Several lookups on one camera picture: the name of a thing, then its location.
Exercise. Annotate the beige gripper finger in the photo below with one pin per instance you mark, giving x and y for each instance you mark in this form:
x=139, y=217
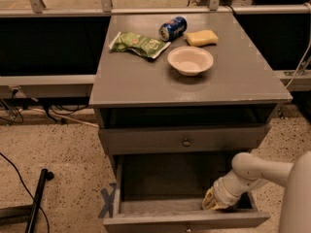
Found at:
x=211, y=201

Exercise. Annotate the blue soda can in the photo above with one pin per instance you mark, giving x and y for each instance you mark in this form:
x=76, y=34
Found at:
x=172, y=29

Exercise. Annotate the grey top drawer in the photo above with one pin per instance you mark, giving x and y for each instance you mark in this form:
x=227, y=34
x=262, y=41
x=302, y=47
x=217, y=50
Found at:
x=182, y=139

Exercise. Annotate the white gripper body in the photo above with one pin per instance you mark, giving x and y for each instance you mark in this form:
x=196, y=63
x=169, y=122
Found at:
x=223, y=194

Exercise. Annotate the white bowl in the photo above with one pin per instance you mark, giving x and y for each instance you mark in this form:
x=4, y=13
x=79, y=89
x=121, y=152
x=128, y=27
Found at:
x=190, y=61

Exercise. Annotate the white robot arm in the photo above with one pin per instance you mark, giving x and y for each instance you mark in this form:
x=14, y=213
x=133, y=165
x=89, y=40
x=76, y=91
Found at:
x=249, y=172

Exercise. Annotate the blue tape cross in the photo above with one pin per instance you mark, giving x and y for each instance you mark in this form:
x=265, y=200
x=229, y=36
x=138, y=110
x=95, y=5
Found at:
x=108, y=198

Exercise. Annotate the yellow sponge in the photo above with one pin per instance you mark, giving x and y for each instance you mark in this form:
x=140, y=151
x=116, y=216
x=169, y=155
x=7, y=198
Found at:
x=201, y=38

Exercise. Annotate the grey drawer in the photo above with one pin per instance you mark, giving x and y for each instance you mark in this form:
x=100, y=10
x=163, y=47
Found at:
x=163, y=192
x=182, y=139

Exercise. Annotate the black metal stand base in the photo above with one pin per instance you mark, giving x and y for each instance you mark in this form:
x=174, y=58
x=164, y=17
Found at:
x=27, y=213

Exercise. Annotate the metal railing frame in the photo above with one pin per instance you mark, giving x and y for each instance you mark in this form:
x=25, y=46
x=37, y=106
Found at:
x=273, y=27

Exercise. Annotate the green chip bag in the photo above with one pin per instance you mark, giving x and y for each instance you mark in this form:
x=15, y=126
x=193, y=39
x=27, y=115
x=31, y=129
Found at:
x=142, y=45

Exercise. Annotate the grey drawer cabinet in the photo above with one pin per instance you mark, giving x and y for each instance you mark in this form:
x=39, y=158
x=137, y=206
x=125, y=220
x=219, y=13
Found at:
x=240, y=88

